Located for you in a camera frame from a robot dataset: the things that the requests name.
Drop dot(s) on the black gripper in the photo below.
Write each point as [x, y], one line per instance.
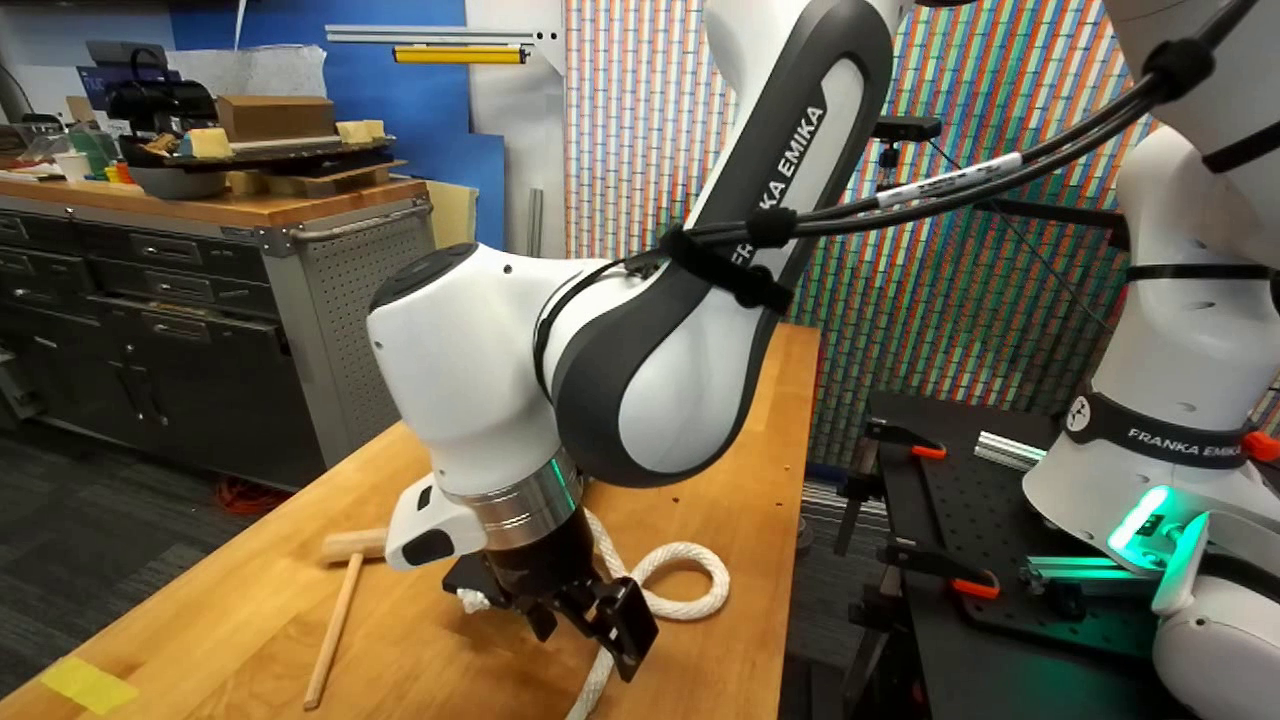
[558, 581]

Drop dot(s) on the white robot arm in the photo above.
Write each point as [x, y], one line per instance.
[530, 379]

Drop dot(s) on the small wooden mallet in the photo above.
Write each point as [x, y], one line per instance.
[351, 553]

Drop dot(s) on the grey perforated metal cabinet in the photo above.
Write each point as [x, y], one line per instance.
[214, 334]

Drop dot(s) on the yellow tape square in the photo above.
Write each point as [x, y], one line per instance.
[85, 685]

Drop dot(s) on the wooden box on cabinet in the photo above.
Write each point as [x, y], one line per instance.
[274, 118]

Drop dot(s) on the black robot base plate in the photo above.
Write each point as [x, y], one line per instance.
[1023, 653]

